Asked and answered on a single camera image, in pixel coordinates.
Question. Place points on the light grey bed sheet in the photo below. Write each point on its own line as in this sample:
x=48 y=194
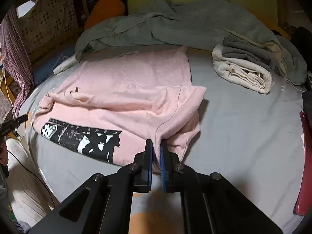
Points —
x=253 y=140

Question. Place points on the pink printed t-shirt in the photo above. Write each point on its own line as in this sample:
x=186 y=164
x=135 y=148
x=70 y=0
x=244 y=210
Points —
x=108 y=109

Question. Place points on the red object at bedside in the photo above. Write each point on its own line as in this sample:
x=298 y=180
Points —
x=303 y=202

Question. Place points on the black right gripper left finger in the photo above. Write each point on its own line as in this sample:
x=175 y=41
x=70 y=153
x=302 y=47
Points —
x=143 y=175

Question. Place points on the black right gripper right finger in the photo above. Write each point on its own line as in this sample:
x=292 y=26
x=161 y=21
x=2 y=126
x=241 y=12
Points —
x=168 y=160

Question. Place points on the blue pillow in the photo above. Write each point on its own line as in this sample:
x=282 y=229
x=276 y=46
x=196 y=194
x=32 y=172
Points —
x=45 y=67

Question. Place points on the folded dark grey garment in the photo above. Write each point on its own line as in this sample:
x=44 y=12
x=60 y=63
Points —
x=235 y=48

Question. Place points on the woven rattan headboard panel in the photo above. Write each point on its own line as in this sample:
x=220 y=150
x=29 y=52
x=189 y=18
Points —
x=48 y=24

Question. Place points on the checkered maroon cloth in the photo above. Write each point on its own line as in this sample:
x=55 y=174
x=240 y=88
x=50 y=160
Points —
x=15 y=58

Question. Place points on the folded cream garment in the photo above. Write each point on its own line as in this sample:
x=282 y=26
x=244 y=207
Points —
x=242 y=72

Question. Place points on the grey-green blanket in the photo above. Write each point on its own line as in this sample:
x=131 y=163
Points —
x=201 y=25

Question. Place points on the person's left hand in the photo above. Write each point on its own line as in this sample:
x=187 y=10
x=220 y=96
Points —
x=3 y=153

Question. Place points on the orange pillow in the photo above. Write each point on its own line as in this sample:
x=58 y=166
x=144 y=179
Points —
x=104 y=9

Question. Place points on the dark grey garment right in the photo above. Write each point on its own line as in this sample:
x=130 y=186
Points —
x=307 y=105

